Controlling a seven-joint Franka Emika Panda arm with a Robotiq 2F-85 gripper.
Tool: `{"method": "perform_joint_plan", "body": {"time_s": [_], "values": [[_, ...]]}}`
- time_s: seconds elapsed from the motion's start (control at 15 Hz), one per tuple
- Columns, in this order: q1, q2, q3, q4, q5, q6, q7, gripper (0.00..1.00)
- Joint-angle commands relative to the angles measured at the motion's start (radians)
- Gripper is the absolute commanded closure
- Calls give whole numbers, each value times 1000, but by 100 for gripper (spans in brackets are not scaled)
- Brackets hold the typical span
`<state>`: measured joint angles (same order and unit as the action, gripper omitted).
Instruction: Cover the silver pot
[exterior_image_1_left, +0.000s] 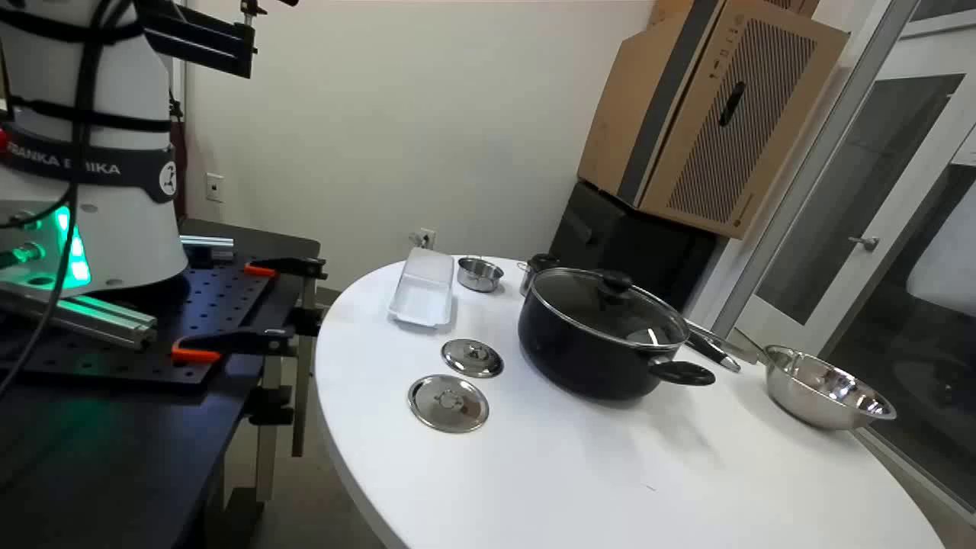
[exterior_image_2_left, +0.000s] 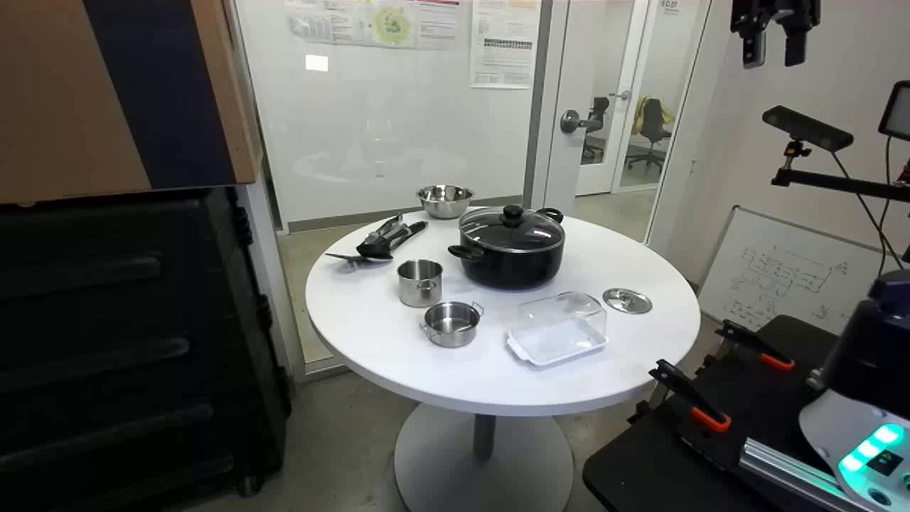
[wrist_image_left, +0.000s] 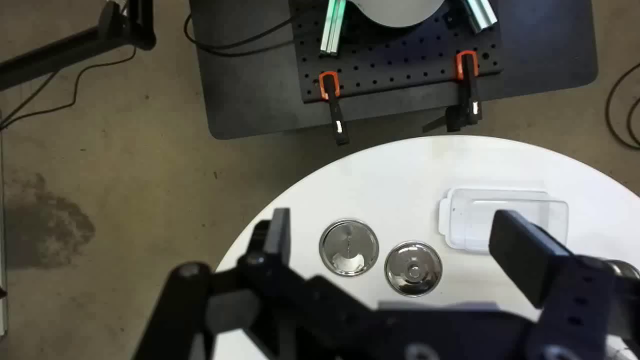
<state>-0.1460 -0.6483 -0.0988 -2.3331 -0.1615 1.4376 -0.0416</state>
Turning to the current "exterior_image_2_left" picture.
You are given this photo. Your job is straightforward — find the whiteboard with drawings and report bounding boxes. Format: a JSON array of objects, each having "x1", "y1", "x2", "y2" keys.
[{"x1": 698, "y1": 201, "x2": 897, "y2": 339}]

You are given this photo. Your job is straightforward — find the clear plastic container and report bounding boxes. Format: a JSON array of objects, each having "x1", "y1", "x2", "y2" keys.
[{"x1": 505, "y1": 289, "x2": 611, "y2": 370}]

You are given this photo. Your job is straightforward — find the black storage cabinet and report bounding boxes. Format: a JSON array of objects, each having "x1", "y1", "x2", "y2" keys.
[{"x1": 0, "y1": 184, "x2": 293, "y2": 512}]

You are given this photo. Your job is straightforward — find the large black cooking pot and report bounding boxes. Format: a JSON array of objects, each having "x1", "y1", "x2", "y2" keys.
[{"x1": 448, "y1": 205, "x2": 570, "y2": 293}]

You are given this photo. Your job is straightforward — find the white table pedestal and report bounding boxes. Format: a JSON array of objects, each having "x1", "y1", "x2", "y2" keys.
[{"x1": 394, "y1": 400, "x2": 579, "y2": 512}]

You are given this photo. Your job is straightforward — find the aluminium rail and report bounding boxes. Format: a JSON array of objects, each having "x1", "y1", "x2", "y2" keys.
[{"x1": 736, "y1": 434, "x2": 862, "y2": 512}]

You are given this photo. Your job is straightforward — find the silver mixing bowl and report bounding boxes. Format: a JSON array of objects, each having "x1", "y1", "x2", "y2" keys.
[{"x1": 417, "y1": 181, "x2": 475, "y2": 222}]

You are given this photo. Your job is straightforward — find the narrow white paper poster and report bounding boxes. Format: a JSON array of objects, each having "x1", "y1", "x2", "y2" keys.
[{"x1": 469, "y1": 0, "x2": 545, "y2": 94}]

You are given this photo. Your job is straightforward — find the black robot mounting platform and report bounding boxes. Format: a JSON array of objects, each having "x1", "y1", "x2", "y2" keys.
[{"x1": 580, "y1": 313, "x2": 910, "y2": 512}]

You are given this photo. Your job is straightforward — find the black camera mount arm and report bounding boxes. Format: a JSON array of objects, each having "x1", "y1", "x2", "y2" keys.
[{"x1": 769, "y1": 135, "x2": 910, "y2": 205}]

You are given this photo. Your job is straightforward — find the flat silver lid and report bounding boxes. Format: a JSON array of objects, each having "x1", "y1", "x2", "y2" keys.
[{"x1": 600, "y1": 285, "x2": 658, "y2": 319}]

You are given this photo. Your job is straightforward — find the black bar camera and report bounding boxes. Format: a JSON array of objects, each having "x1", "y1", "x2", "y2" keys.
[{"x1": 759, "y1": 101, "x2": 856, "y2": 155}]

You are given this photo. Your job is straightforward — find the glass lid with black knob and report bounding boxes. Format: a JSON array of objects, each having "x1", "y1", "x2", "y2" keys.
[{"x1": 458, "y1": 201, "x2": 570, "y2": 256}]

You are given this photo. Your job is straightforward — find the thin black cable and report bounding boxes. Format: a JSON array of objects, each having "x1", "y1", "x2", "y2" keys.
[{"x1": 829, "y1": 135, "x2": 909, "y2": 278}]

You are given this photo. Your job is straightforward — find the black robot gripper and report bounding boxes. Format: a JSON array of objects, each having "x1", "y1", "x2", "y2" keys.
[{"x1": 729, "y1": 0, "x2": 825, "y2": 71}]

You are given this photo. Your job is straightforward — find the silver headed kitchen utensil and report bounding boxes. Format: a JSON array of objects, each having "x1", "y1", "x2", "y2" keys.
[{"x1": 324, "y1": 248, "x2": 397, "y2": 269}]

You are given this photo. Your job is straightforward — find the black kitchen utensil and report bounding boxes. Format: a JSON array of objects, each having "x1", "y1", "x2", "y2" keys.
[{"x1": 353, "y1": 209, "x2": 432, "y2": 261}]

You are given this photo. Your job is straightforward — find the tall silver cup pot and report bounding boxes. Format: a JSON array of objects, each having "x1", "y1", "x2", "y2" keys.
[{"x1": 397, "y1": 256, "x2": 448, "y2": 309}]

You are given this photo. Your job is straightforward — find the black screen device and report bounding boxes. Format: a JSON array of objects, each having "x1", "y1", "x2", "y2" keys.
[{"x1": 877, "y1": 77, "x2": 910, "y2": 145}]

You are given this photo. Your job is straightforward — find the low silver pot wire handles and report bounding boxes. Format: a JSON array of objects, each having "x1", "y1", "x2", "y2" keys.
[{"x1": 419, "y1": 299, "x2": 488, "y2": 350}]

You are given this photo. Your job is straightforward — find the brown cardboard panel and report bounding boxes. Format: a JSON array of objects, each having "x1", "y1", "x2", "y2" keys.
[{"x1": 0, "y1": 0, "x2": 266, "y2": 209}]

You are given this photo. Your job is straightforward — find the wide poster with green circle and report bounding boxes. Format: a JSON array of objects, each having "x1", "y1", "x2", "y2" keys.
[{"x1": 283, "y1": 0, "x2": 469, "y2": 54}]

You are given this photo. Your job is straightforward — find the black door handle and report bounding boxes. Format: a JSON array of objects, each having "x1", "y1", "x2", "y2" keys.
[{"x1": 559, "y1": 104, "x2": 597, "y2": 135}]

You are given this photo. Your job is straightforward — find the black clamp orange handle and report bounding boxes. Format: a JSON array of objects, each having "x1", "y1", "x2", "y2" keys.
[
  {"x1": 715, "y1": 316, "x2": 800, "y2": 374},
  {"x1": 647, "y1": 354, "x2": 736, "y2": 441}
]

